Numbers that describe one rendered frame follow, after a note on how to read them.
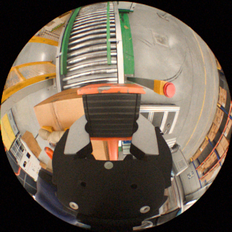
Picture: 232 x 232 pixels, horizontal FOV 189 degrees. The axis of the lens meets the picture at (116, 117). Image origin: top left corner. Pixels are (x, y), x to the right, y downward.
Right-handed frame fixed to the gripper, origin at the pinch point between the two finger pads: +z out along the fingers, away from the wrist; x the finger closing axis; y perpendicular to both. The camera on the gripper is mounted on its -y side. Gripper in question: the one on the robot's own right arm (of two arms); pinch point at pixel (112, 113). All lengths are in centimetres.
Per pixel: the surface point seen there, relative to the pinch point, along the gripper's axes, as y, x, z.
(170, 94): -0.8, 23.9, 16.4
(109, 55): -24, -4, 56
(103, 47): -37, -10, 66
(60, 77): -13, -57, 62
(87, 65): -18, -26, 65
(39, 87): -12, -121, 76
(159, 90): -1.2, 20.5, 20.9
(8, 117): 23, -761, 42
